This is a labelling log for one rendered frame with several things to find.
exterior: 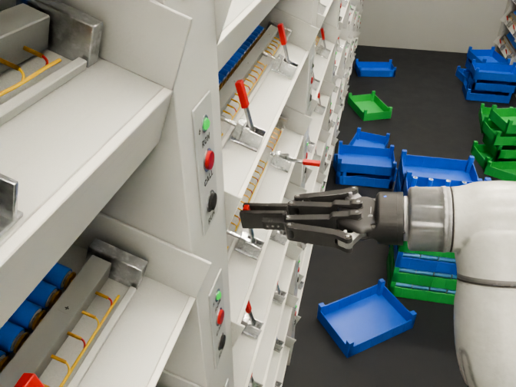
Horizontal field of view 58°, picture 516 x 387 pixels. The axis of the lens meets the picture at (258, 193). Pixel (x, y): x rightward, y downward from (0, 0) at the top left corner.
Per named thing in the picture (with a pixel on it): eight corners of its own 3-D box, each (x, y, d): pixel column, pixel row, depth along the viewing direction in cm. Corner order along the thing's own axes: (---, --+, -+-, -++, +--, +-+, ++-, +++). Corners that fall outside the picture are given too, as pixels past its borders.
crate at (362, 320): (378, 292, 190) (382, 277, 185) (413, 328, 175) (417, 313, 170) (316, 317, 179) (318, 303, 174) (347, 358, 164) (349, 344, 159)
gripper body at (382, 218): (405, 259, 64) (336, 256, 66) (404, 221, 70) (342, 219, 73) (405, 215, 60) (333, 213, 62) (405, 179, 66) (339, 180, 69)
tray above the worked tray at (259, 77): (301, 69, 101) (329, 8, 92) (214, 258, 53) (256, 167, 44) (215, 30, 100) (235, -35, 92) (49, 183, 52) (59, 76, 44)
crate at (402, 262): (468, 243, 190) (473, 227, 185) (477, 278, 174) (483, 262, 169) (392, 233, 195) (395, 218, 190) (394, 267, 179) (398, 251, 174)
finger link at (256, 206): (286, 206, 69) (287, 203, 70) (242, 205, 72) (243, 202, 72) (289, 222, 71) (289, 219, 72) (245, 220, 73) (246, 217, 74)
